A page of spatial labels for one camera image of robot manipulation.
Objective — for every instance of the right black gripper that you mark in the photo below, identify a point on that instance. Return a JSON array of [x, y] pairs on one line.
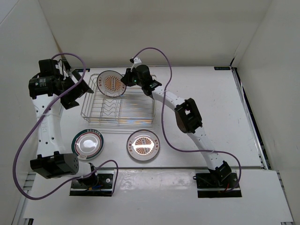
[[127, 78]]

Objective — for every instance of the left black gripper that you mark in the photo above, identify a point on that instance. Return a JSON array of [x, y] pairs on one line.
[[69, 102]]

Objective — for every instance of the orange sunburst plate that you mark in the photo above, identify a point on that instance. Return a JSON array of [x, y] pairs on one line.
[[109, 84], [143, 146]]

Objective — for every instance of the chrome wire dish rack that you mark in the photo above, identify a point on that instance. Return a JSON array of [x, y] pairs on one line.
[[133, 107]]

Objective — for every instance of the green rimmed white plate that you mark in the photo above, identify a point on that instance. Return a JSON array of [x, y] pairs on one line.
[[87, 144]]

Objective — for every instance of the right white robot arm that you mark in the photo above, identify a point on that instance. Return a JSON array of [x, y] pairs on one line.
[[187, 115]]

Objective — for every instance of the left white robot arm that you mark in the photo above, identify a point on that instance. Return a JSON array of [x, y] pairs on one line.
[[53, 159]]

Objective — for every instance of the small dark wall label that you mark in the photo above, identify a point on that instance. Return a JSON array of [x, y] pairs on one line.
[[222, 68]]

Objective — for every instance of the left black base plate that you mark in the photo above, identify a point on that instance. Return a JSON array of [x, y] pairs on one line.
[[103, 185]]

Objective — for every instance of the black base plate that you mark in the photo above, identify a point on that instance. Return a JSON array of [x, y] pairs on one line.
[[207, 188], [103, 185]]

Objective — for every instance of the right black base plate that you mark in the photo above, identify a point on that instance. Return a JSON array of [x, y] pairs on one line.
[[207, 188]]

